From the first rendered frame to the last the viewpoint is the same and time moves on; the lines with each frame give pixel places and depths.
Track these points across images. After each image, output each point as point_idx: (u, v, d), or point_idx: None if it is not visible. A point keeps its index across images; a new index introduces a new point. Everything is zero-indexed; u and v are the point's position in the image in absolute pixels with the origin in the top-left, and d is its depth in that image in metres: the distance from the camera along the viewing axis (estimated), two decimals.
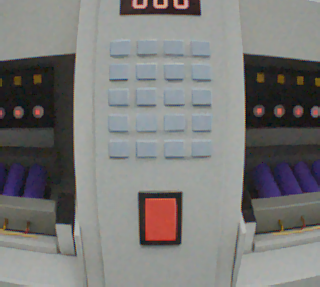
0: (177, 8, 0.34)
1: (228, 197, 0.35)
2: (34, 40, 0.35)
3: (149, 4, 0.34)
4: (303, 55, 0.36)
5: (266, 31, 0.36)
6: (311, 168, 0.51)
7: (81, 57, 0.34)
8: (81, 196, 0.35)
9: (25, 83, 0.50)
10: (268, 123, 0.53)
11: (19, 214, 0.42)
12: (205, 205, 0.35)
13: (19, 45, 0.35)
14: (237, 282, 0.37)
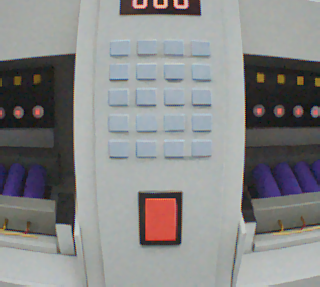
0: (177, 8, 0.34)
1: (228, 197, 0.35)
2: (34, 40, 0.35)
3: (149, 4, 0.34)
4: (303, 55, 0.36)
5: (266, 31, 0.36)
6: (311, 168, 0.51)
7: (81, 57, 0.34)
8: (81, 196, 0.35)
9: (25, 83, 0.50)
10: (268, 123, 0.53)
11: (19, 214, 0.42)
12: (205, 205, 0.35)
13: (19, 45, 0.35)
14: (237, 282, 0.37)
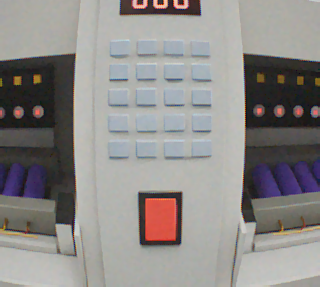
0: (177, 8, 0.34)
1: (228, 197, 0.35)
2: (34, 40, 0.35)
3: (149, 4, 0.34)
4: (303, 55, 0.36)
5: (266, 31, 0.36)
6: (311, 168, 0.51)
7: (81, 57, 0.34)
8: (81, 196, 0.35)
9: (25, 83, 0.50)
10: (268, 123, 0.53)
11: (19, 214, 0.42)
12: (205, 205, 0.35)
13: (19, 45, 0.35)
14: (237, 282, 0.37)
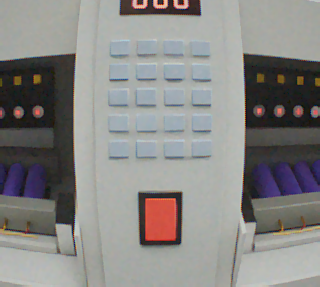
0: (177, 8, 0.34)
1: (228, 197, 0.35)
2: (34, 40, 0.35)
3: (149, 4, 0.34)
4: (303, 55, 0.36)
5: (266, 31, 0.36)
6: (311, 168, 0.51)
7: (81, 57, 0.34)
8: (81, 196, 0.35)
9: (25, 83, 0.50)
10: (268, 123, 0.53)
11: (19, 214, 0.42)
12: (205, 205, 0.35)
13: (19, 45, 0.35)
14: (237, 282, 0.37)
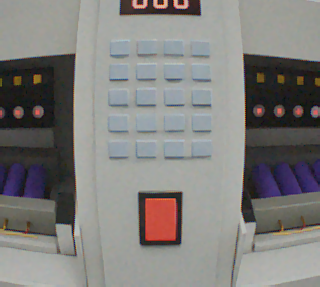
0: (177, 8, 0.34)
1: (228, 197, 0.35)
2: (34, 40, 0.35)
3: (149, 4, 0.34)
4: (303, 55, 0.36)
5: (266, 31, 0.36)
6: (311, 168, 0.51)
7: (81, 57, 0.34)
8: (81, 196, 0.35)
9: (25, 83, 0.50)
10: (268, 123, 0.53)
11: (19, 214, 0.42)
12: (205, 205, 0.35)
13: (19, 45, 0.35)
14: (237, 282, 0.37)
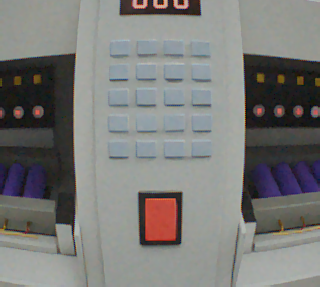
0: (177, 8, 0.34)
1: (228, 197, 0.35)
2: (34, 40, 0.35)
3: (149, 4, 0.34)
4: (303, 55, 0.36)
5: (266, 31, 0.36)
6: (311, 168, 0.51)
7: (81, 57, 0.34)
8: (81, 196, 0.35)
9: (25, 83, 0.50)
10: (268, 123, 0.53)
11: (19, 214, 0.42)
12: (205, 205, 0.35)
13: (19, 45, 0.35)
14: (237, 282, 0.37)
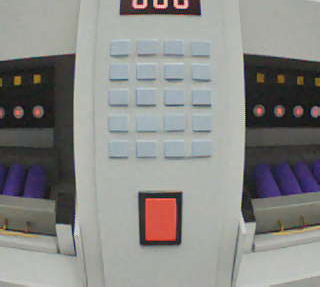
0: (177, 8, 0.34)
1: (228, 197, 0.35)
2: (34, 40, 0.35)
3: (149, 4, 0.34)
4: (303, 55, 0.36)
5: (266, 31, 0.36)
6: (311, 168, 0.51)
7: (81, 57, 0.34)
8: (81, 196, 0.35)
9: (25, 83, 0.50)
10: (268, 123, 0.53)
11: (19, 214, 0.42)
12: (205, 205, 0.35)
13: (19, 45, 0.35)
14: (237, 282, 0.37)
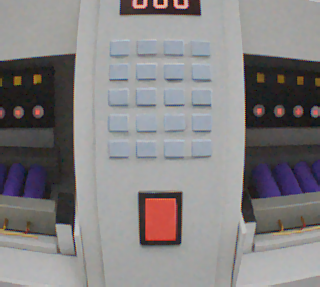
0: (177, 8, 0.34)
1: (228, 197, 0.35)
2: (34, 40, 0.35)
3: (149, 4, 0.34)
4: (303, 55, 0.36)
5: (266, 31, 0.36)
6: (311, 168, 0.51)
7: (81, 57, 0.34)
8: (81, 196, 0.35)
9: (25, 83, 0.50)
10: (268, 123, 0.53)
11: (19, 214, 0.42)
12: (205, 205, 0.35)
13: (19, 45, 0.35)
14: (237, 282, 0.37)
